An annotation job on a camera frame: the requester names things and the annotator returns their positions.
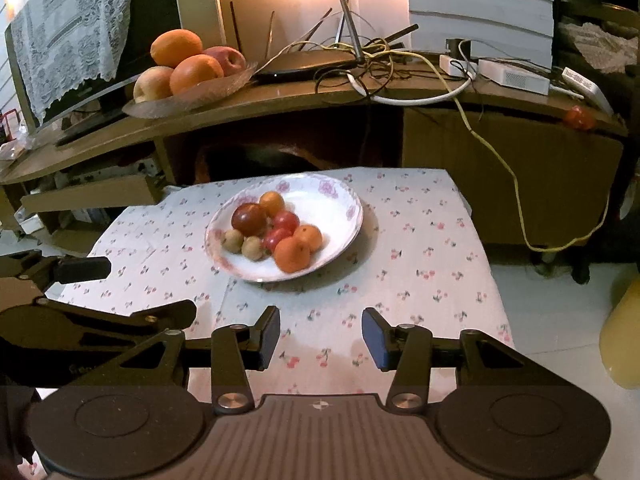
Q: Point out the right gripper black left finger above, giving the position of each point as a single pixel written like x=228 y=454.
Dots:
x=234 y=350

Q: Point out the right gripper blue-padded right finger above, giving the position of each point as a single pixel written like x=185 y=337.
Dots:
x=406 y=350

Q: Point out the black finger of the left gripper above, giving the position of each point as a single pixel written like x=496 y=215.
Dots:
x=46 y=316
x=32 y=265

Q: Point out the small brown kiwi fruit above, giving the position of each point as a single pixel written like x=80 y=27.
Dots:
x=252 y=248
x=232 y=241

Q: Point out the small orange tangerine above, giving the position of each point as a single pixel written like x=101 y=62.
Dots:
x=311 y=235
x=292 y=255
x=272 y=203

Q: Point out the small red tomato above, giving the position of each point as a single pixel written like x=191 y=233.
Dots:
x=274 y=237
x=286 y=219

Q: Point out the large dark red tomato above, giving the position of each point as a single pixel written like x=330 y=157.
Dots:
x=250 y=219

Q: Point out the cherry print tablecloth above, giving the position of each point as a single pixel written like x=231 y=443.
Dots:
x=400 y=241

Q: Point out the white floral plate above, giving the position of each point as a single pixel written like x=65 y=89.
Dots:
x=327 y=203

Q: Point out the glass fruit tray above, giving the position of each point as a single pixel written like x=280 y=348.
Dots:
x=204 y=94

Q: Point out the wooden tv cabinet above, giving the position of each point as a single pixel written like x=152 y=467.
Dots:
x=527 y=177

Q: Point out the yellow container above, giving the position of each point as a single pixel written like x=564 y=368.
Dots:
x=619 y=341

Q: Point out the pale apple on tray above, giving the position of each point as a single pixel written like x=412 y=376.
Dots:
x=153 y=84

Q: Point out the television with lace cover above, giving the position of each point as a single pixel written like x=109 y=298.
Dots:
x=66 y=53

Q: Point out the large orange on tray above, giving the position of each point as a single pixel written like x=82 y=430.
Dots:
x=173 y=47
x=194 y=70

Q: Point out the red apple on tray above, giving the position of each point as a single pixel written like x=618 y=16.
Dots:
x=231 y=60

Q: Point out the small red object on cabinet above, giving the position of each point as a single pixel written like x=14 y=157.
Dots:
x=579 y=118

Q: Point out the black wifi router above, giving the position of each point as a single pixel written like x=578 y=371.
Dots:
x=304 y=60

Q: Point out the white set-top box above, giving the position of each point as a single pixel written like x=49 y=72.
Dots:
x=509 y=76

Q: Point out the white power strip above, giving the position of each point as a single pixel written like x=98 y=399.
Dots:
x=588 y=89

